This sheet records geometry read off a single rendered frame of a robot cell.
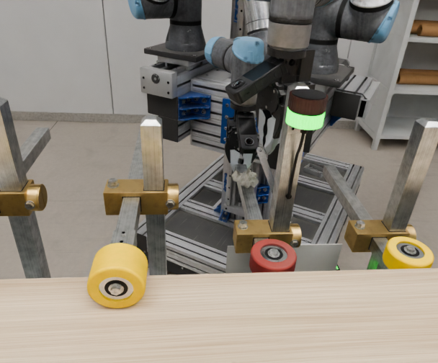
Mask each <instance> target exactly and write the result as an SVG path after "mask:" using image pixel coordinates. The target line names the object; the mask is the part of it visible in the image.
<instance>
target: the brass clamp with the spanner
mask: <svg viewBox="0 0 438 363"><path fill-rule="evenodd" d="M239 221H240V220H234V226H233V244H234V248H235V252H236V254H243V253H251V248H252V246H253V245H254V238H268V239H277V240H280V241H284V242H285V243H287V244H289V245H290V246H291V247H293V248H298V247H299V246H300V245H301V239H302V235H301V229H300V226H299V225H298V224H297V223H291V224H290V229H289V231H274V232H272V229H271V227H270V224H269V220H245V221H246V222H247V225H248V228H247V229H246V230H241V229H239V228H238V224H239Z"/></svg>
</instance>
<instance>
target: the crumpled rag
mask: <svg viewBox="0 0 438 363"><path fill-rule="evenodd" d="M231 176H232V177H233V181H237V182H238V183H239V184H241V186H244V187H246V188H247V189H248V188H249V187H250V186H252V187H255V186H256V185H257V183H259V181H258V179H257V178H256V177H257V174H256V173H254V172H251V170H250V168H248V169H247V170H246V171H244V172H243V173H240V172H239V171H234V172H233V174H232V175H231Z"/></svg>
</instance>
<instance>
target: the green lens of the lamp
mask: <svg viewBox="0 0 438 363"><path fill-rule="evenodd" d="M325 113H326V112H324V113H323V114H322V115H319V116H305V115H298V114H295V113H294V112H291V111H290V110H289V108H288V107H287V115H286V120H285V122H286V123H287V124H288V125H290V126H292V127H295V128H298V129H302V130H317V129H319V128H321V127H322V126H323V121H324V117H325Z"/></svg>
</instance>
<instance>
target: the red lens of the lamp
mask: <svg viewBox="0 0 438 363"><path fill-rule="evenodd" d="M292 91H293V90H292ZM292 91H290V95H289V100H288V108H289V109H291V110H292V111H293V112H297V113H300V114H305V115H319V114H323V113H324V112H325V111H326V106H327V102H328V98H329V96H328V95H327V94H326V98H325V99H322V100H307V99H301V98H298V97H295V96H293V95H292Z"/></svg>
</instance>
